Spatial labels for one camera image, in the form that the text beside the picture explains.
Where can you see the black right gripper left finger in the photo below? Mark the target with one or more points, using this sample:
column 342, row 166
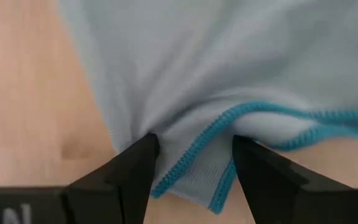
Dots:
column 110, row 199

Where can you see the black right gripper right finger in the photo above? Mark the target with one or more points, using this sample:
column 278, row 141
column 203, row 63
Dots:
column 278, row 193

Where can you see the light blue microfiber towel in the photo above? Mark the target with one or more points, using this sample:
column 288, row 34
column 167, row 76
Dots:
column 197, row 62

